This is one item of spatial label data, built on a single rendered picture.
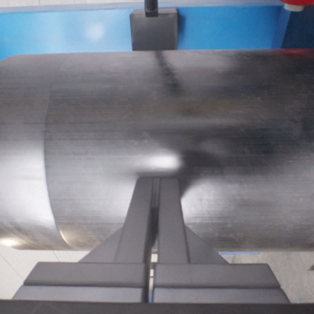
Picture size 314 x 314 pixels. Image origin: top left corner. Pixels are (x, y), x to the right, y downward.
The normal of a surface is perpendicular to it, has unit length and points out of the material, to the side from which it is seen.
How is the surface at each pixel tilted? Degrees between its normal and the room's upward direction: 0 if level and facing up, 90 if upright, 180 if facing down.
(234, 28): 90
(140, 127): 90
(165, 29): 90
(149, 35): 90
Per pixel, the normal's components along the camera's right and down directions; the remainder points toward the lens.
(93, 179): -0.03, 0.19
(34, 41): -0.02, 0.63
